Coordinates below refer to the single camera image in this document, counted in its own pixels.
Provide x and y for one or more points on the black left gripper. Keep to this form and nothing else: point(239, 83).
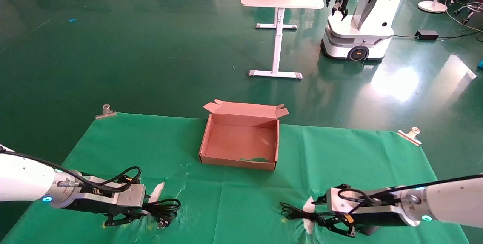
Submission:
point(94, 207)

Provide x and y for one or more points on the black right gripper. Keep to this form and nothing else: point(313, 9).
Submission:
point(381, 223)

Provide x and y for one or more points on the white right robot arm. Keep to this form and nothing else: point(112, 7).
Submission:
point(453, 202)

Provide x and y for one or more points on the open brown cardboard box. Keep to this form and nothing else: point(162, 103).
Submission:
point(241, 142)

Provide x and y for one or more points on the green tablecloth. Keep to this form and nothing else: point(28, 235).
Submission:
point(241, 198)

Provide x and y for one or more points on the silver binder clip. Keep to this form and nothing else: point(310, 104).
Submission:
point(410, 135)
point(106, 112)

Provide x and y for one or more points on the white wheeled background robot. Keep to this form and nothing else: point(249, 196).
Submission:
point(358, 32)

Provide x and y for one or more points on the black power adapter brick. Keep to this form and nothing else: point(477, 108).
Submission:
point(427, 34)

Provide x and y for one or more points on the office chair wheel base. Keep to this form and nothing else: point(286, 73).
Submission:
point(469, 10)

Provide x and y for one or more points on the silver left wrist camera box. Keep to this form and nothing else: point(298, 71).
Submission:
point(126, 197)

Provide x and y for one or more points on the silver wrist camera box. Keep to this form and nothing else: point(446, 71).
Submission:
point(339, 200)
point(126, 197)

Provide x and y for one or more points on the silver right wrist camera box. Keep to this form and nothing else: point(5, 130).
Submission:
point(339, 200)

